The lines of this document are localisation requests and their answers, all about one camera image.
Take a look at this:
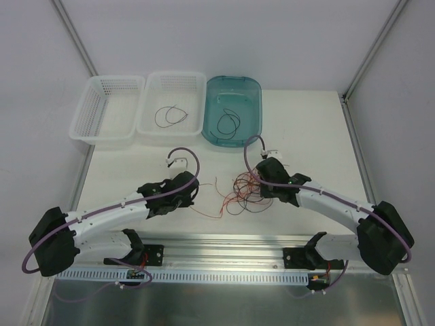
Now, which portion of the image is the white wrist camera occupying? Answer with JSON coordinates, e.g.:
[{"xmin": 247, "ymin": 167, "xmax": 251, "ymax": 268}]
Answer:
[
  {"xmin": 260, "ymin": 149, "xmax": 282, "ymax": 160},
  {"xmin": 166, "ymin": 158, "xmax": 188, "ymax": 179}
]

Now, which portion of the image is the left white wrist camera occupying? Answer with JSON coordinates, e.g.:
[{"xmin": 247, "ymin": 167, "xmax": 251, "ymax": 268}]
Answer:
[{"xmin": 166, "ymin": 158, "xmax": 188, "ymax": 179}]

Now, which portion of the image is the aluminium mounting rail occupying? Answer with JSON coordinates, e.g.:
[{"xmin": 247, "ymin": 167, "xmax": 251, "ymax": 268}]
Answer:
[{"xmin": 67, "ymin": 234, "xmax": 407, "ymax": 272}]

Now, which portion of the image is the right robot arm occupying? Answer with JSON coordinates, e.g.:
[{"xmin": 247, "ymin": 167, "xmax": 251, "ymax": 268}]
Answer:
[{"xmin": 256, "ymin": 157, "xmax": 415, "ymax": 275}]

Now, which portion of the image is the white slotted cable duct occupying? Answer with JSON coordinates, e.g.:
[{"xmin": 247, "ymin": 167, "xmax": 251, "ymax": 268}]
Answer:
[{"xmin": 56, "ymin": 268, "xmax": 309, "ymax": 286}]

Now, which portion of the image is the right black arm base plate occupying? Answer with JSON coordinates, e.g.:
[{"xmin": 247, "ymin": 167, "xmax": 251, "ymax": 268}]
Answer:
[{"xmin": 282, "ymin": 247, "xmax": 307, "ymax": 269}]

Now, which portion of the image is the left white perforated basket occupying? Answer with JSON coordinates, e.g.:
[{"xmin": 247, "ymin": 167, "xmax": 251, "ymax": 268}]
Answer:
[{"xmin": 69, "ymin": 75, "xmax": 146, "ymax": 147}]

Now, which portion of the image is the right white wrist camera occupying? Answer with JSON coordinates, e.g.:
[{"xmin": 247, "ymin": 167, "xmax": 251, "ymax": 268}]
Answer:
[{"xmin": 260, "ymin": 149, "xmax": 282, "ymax": 160}]

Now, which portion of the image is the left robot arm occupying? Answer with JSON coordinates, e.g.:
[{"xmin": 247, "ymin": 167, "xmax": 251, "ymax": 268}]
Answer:
[{"xmin": 29, "ymin": 171, "xmax": 199, "ymax": 276}]

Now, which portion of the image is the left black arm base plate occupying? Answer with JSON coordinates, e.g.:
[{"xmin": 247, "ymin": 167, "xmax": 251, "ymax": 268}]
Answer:
[{"xmin": 141, "ymin": 244, "xmax": 164, "ymax": 267}]

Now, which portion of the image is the brown thin wire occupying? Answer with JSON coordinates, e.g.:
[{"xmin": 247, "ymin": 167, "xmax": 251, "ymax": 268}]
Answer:
[{"xmin": 209, "ymin": 107, "xmax": 241, "ymax": 139}]

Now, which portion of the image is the orange thin wire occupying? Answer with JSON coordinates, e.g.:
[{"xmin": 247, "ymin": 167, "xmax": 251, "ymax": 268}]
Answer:
[{"xmin": 188, "ymin": 171, "xmax": 269, "ymax": 220}]

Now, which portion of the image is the right white perforated basket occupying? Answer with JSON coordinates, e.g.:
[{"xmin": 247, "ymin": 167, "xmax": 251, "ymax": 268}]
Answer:
[{"xmin": 136, "ymin": 71, "xmax": 207, "ymax": 147}]

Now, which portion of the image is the white perforated basket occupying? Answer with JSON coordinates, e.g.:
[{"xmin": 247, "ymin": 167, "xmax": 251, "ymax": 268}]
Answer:
[
  {"xmin": 136, "ymin": 71, "xmax": 207, "ymax": 147},
  {"xmin": 69, "ymin": 75, "xmax": 146, "ymax": 147}
]

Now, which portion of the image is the teal transparent plastic bin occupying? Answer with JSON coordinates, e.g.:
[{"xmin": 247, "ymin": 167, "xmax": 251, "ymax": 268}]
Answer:
[{"xmin": 202, "ymin": 75, "xmax": 262, "ymax": 148}]

